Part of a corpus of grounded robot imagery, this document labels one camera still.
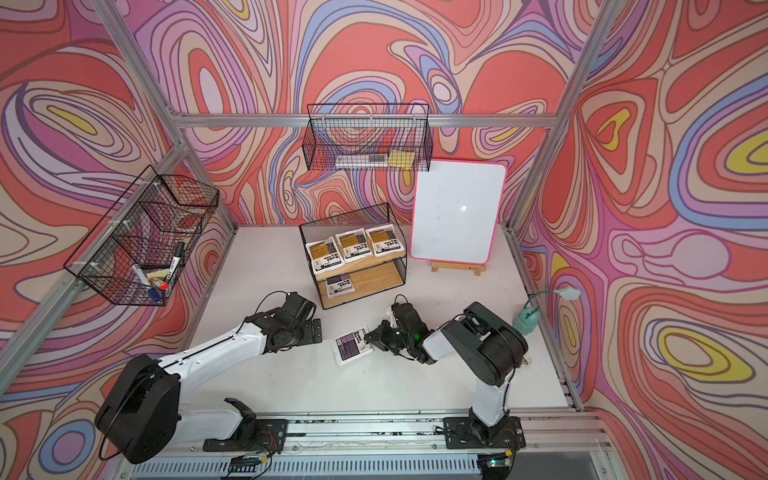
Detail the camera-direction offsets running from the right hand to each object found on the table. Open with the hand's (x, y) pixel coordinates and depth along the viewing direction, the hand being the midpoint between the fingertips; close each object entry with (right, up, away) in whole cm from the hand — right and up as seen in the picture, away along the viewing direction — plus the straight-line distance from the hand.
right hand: (366, 344), depth 89 cm
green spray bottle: (+46, +9, -5) cm, 48 cm away
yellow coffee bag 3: (+5, +32, +2) cm, 32 cm away
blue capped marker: (-49, +18, -20) cm, 56 cm away
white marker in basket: (-54, +23, -18) cm, 61 cm away
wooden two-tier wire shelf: (0, +20, +15) cm, 25 cm away
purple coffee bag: (-10, +17, +10) cm, 22 cm away
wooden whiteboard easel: (+31, +23, +13) cm, 41 cm away
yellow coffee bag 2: (-13, +27, -1) cm, 30 cm away
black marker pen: (-43, +26, -20) cm, 55 cm away
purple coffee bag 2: (-5, 0, -3) cm, 5 cm away
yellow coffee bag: (-4, +30, +1) cm, 31 cm away
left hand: (-17, +4, -2) cm, 17 cm away
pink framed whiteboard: (+29, +42, +6) cm, 51 cm away
